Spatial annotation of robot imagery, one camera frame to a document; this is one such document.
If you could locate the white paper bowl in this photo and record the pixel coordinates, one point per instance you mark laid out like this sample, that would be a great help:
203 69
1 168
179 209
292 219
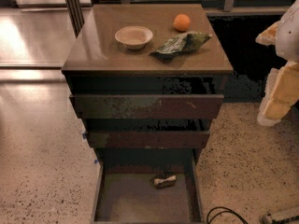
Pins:
134 37

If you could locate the orange fruit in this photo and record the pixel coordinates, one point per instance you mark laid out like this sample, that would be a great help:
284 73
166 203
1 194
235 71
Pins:
182 22

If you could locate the green chip bag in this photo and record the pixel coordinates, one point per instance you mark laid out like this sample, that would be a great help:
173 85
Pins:
185 43

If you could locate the middle drawer front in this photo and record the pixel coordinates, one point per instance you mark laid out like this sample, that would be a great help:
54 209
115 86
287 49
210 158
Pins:
161 139

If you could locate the top drawer front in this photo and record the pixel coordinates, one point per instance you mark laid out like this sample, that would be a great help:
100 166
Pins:
170 106

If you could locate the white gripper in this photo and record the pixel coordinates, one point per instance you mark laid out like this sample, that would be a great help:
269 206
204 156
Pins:
289 38

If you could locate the brown drawer cabinet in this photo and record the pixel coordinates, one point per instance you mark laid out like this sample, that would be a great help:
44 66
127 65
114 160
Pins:
99 64

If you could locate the open bottom drawer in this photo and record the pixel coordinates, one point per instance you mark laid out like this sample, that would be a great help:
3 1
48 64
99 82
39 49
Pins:
125 195

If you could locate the grey power strip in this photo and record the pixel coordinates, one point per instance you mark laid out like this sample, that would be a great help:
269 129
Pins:
287 216

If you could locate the dark orange soda can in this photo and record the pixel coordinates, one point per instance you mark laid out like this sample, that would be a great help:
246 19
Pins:
163 181

